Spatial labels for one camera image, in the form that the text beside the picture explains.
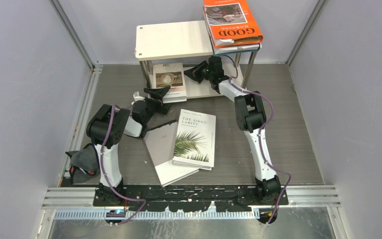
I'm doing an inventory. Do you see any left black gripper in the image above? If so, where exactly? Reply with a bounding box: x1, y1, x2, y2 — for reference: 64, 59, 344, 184
143, 87, 173, 124

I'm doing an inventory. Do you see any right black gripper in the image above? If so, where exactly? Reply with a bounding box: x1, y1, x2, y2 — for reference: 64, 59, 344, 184
183, 60, 212, 84

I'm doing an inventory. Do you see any white coffee cover book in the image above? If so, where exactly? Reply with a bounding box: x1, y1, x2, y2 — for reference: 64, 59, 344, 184
151, 63, 187, 103

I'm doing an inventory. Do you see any teal Humor book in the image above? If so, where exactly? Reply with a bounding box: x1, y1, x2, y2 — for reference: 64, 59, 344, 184
212, 43, 262, 56

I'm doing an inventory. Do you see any grey white notebook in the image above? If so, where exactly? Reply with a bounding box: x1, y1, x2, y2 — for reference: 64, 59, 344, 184
144, 120, 199, 187

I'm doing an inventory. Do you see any white palm leaf book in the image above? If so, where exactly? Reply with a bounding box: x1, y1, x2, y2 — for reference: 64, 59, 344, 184
173, 109, 216, 170

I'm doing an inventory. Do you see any orange book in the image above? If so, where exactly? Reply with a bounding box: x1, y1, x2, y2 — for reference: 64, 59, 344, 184
203, 0, 264, 48

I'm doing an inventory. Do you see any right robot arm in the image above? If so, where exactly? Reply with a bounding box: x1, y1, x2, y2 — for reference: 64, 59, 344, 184
184, 56, 284, 205

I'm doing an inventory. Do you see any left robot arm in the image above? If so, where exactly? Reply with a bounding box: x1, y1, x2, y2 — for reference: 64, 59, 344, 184
86, 87, 170, 206

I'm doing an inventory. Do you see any white two-tier shelf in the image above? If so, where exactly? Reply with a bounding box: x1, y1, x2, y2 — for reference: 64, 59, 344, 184
135, 20, 258, 99

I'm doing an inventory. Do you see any blue grey cloth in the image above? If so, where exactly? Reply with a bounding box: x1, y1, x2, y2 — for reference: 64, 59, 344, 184
65, 143, 100, 184

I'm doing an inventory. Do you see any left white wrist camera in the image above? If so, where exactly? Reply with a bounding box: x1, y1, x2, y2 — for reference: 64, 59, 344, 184
133, 92, 145, 102

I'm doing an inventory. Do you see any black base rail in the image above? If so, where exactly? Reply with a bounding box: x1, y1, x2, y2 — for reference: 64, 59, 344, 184
93, 185, 288, 213

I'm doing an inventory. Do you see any white slotted cable duct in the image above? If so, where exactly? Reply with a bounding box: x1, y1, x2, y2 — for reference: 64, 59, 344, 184
54, 209, 260, 221

